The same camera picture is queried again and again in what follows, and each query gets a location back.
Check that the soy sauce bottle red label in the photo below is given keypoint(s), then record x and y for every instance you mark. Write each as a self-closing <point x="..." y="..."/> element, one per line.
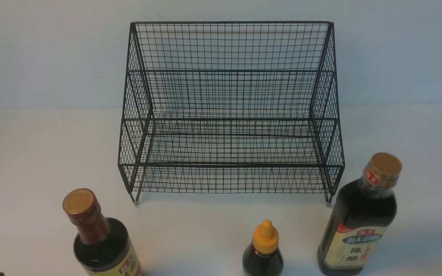
<point x="102" y="245"/>

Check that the small bottle orange cap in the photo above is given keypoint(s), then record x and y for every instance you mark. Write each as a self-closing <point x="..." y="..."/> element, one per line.
<point x="263" y="257"/>

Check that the vinegar bottle gold cap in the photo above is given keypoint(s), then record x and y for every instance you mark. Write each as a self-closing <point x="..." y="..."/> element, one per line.
<point x="363" y="210"/>

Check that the black wire mesh rack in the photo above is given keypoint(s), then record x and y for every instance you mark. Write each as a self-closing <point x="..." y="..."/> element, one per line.
<point x="231" y="107"/>

